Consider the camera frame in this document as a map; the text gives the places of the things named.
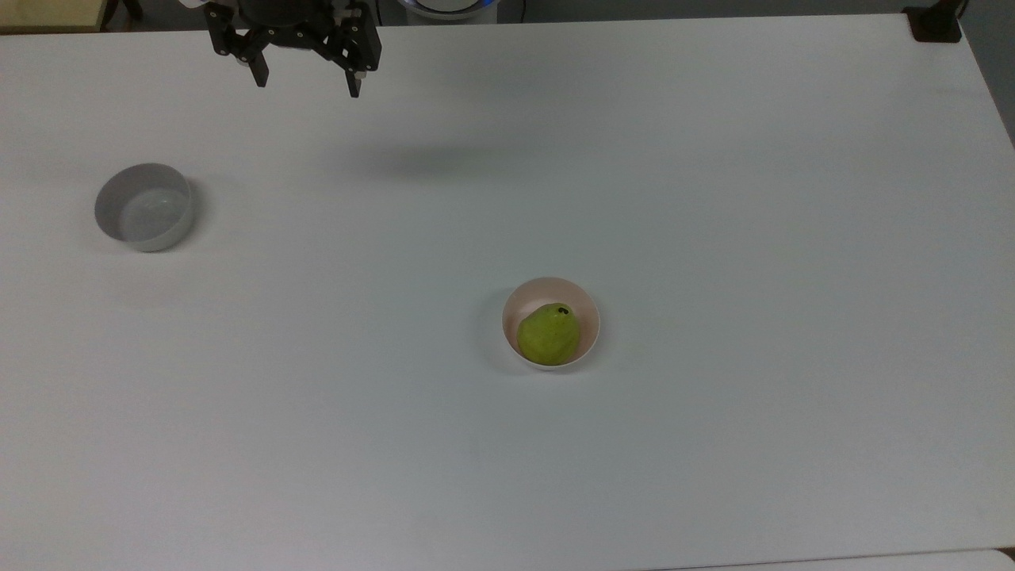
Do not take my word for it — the light wooden board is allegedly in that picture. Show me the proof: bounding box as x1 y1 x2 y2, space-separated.
0 0 109 33

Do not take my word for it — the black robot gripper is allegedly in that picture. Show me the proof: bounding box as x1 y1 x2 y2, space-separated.
204 0 383 99

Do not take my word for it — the grey plastic bowl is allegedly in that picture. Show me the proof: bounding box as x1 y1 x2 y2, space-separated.
94 163 193 253

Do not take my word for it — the black camera stand base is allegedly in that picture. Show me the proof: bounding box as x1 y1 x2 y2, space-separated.
903 0 965 44

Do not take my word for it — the pink plastic bowl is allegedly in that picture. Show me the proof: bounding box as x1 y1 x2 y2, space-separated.
501 277 601 372

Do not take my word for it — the green pear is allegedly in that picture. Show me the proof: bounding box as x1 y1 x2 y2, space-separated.
517 302 581 367

